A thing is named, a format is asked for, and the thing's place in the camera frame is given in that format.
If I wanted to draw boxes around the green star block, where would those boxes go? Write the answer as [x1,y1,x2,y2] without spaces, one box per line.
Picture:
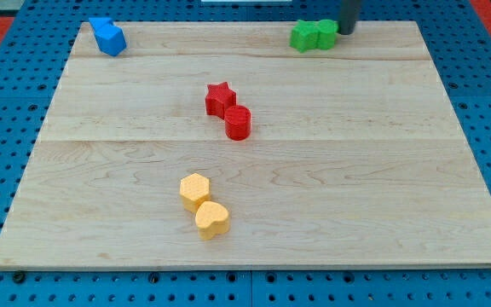
[289,20,319,53]

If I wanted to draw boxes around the green circle block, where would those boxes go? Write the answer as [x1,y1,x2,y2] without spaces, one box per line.
[317,19,338,50]

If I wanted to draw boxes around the red star block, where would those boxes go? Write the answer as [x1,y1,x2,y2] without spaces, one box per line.
[205,82,237,119]

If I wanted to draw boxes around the red cylinder block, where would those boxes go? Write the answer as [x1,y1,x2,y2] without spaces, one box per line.
[224,105,251,141]

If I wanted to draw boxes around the yellow hexagon block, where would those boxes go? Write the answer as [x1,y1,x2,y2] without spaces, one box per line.
[179,173,211,213]

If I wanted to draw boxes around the yellow heart block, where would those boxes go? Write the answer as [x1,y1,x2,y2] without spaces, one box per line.
[195,201,230,240]

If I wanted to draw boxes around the light wooden board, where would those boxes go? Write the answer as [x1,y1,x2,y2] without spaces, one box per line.
[0,21,491,271]

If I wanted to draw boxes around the blue cube block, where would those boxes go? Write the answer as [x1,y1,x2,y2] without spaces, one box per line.
[95,24,127,56]

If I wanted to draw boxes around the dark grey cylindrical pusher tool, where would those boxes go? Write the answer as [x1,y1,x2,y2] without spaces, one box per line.
[338,0,362,35]

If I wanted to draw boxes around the blue flat block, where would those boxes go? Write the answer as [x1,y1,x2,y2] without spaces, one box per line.
[88,17,113,32]

